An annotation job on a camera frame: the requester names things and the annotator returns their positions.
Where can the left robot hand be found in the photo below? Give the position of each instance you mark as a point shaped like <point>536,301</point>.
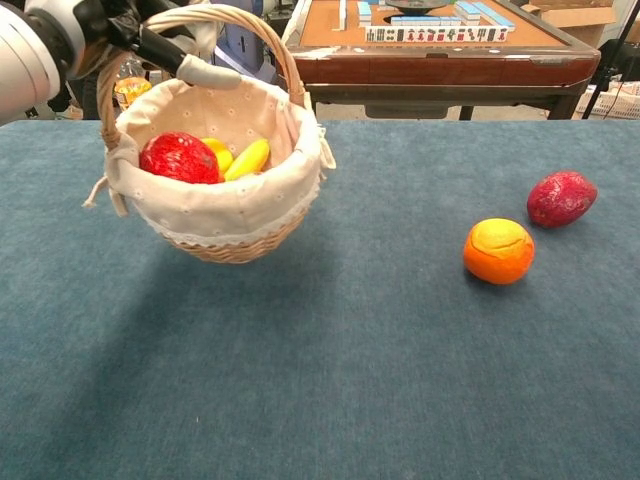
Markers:
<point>160,47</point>

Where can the wicker basket with cloth lining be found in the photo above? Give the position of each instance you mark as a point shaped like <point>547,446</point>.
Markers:
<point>225,210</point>

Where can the orange toy fruit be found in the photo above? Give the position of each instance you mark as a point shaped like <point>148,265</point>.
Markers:
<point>500,257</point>

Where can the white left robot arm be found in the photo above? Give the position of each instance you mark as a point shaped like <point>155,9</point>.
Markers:
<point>25,60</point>

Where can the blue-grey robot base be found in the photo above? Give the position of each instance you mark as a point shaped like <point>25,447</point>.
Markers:
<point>245,45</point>

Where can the bright red toy fruit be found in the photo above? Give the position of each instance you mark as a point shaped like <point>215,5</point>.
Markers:
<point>175,160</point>

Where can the small yellow toy fruit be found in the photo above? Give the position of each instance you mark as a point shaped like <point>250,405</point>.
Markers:
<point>222,152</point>

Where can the dark red toy fruit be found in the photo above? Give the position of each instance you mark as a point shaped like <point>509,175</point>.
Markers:
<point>560,200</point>

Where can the plastic bottle with orange label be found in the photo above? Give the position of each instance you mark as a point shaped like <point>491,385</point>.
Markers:
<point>131,91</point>

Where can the standing person in black trousers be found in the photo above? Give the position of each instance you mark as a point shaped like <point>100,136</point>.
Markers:
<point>87,102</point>

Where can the yellow toy banana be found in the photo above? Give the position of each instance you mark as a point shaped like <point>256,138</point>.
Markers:
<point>247,160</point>

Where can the small blue-backed mahjong tile stack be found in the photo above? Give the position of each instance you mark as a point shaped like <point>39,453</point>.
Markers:
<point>365,12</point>

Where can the dark round dish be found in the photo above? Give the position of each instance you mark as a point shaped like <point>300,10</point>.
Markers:
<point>417,5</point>

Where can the short blue-backed mahjong tile row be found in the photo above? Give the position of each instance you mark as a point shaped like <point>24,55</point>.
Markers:
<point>425,21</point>

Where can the face-up mahjong tile row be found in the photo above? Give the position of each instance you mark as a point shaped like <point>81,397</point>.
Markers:
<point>435,34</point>

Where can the brown mahjong table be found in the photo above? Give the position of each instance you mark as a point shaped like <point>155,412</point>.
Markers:
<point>440,67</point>

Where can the long blue-backed mahjong tile stack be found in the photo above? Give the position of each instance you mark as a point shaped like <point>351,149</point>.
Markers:
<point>487,12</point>

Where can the blue table cloth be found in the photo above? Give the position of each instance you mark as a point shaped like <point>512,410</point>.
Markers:
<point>320,350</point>

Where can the cardboard box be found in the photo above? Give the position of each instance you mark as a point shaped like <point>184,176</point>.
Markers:
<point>575,17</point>

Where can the black tripod stand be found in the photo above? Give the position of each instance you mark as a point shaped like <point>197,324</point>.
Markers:
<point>607,65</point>

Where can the white plastic crate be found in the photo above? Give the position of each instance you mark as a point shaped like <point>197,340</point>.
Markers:
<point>620,102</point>

